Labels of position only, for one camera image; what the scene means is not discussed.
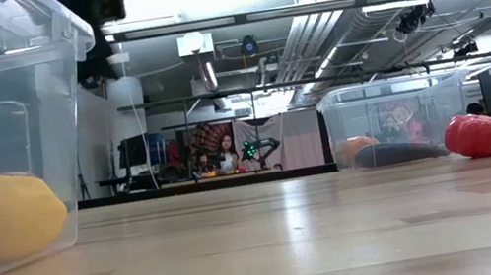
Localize orange round vegetable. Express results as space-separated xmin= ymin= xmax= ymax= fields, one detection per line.
xmin=331 ymin=131 xmax=384 ymax=172

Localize purple eggplant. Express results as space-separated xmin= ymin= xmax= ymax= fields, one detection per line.
xmin=351 ymin=131 xmax=452 ymax=172

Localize red bell pepper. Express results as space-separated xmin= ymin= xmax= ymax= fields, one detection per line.
xmin=440 ymin=109 xmax=491 ymax=165

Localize clear plastic bin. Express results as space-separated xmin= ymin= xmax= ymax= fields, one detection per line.
xmin=313 ymin=65 xmax=483 ymax=177
xmin=0 ymin=0 xmax=133 ymax=275

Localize white lamp box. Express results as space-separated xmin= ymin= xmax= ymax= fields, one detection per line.
xmin=175 ymin=29 xmax=216 ymax=59

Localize silver ceiling ducts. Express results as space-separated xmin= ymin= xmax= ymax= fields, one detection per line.
xmin=259 ymin=0 xmax=416 ymax=100

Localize blue barrel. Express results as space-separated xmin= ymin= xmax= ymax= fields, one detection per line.
xmin=146 ymin=130 xmax=170 ymax=167

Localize shiny metal pipe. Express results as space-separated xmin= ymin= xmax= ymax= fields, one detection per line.
xmin=194 ymin=51 xmax=221 ymax=95

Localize black tripod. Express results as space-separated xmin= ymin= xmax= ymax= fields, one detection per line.
xmin=72 ymin=152 xmax=92 ymax=201

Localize grey overhead crossbar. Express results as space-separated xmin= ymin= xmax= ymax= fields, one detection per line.
xmin=103 ymin=0 xmax=413 ymax=52

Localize black background desk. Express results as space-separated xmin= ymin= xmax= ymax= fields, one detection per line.
xmin=96 ymin=170 xmax=161 ymax=200

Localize red patterned poster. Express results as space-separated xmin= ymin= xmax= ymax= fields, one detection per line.
xmin=174 ymin=119 xmax=240 ymax=175

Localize round black ceiling device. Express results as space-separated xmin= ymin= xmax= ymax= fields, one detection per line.
xmin=238 ymin=33 xmax=261 ymax=58

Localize person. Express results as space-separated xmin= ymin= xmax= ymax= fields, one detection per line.
xmin=192 ymin=151 xmax=215 ymax=176
xmin=216 ymin=132 xmax=243 ymax=173
xmin=464 ymin=100 xmax=486 ymax=117

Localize black rack bar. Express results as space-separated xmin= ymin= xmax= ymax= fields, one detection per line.
xmin=116 ymin=44 xmax=491 ymax=120

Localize pale hanging curtain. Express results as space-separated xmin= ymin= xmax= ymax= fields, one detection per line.
xmin=230 ymin=105 xmax=327 ymax=178

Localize white hanging cable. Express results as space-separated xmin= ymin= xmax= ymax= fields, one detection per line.
xmin=120 ymin=60 xmax=159 ymax=192

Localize black ceiling camera cluster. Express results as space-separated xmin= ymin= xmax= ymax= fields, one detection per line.
xmin=451 ymin=39 xmax=481 ymax=60
xmin=391 ymin=0 xmax=439 ymax=37

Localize black metal table frame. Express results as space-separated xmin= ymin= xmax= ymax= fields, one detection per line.
xmin=77 ymin=157 xmax=338 ymax=215

